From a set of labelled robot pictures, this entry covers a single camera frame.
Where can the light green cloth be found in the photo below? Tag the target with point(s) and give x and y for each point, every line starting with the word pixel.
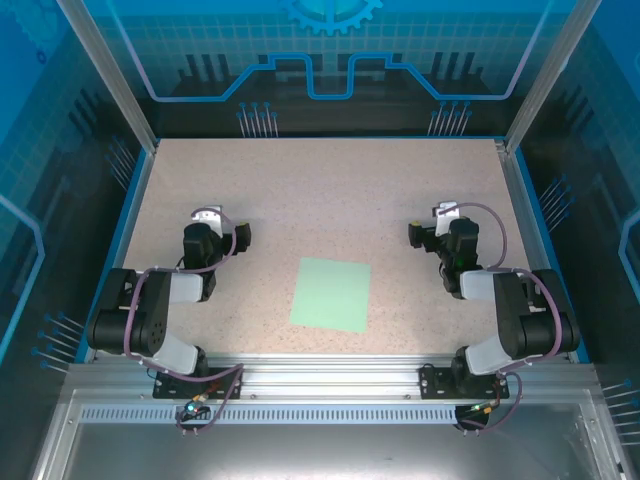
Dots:
pixel 332 295

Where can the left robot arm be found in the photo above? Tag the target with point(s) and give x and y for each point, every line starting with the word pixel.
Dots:
pixel 150 325

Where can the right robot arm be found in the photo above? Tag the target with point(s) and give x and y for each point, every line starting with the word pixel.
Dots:
pixel 520 320

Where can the steel sheet panel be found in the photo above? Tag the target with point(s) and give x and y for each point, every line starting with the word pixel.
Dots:
pixel 320 450

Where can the blue table edge strip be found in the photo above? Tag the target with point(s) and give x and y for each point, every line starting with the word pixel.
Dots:
pixel 550 250
pixel 117 250

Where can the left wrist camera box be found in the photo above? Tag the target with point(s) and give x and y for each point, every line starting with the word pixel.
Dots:
pixel 207 217

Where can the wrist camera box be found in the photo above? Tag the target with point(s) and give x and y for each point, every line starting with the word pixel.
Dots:
pixel 444 212
pixel 207 217

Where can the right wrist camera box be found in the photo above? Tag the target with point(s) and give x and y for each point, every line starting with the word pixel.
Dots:
pixel 444 212

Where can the aluminium side rail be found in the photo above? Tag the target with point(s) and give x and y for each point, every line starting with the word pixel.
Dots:
pixel 525 215

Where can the long aluminium base rail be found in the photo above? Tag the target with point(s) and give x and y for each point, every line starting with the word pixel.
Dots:
pixel 325 375

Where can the aluminium frame post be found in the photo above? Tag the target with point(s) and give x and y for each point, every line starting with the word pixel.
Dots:
pixel 550 75
pixel 111 75

